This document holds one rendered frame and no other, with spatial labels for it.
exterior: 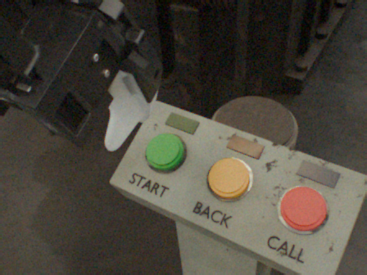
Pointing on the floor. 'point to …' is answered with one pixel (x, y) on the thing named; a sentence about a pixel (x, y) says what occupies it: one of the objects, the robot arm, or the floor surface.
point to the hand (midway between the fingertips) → (138, 104)
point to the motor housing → (197, 52)
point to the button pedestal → (179, 201)
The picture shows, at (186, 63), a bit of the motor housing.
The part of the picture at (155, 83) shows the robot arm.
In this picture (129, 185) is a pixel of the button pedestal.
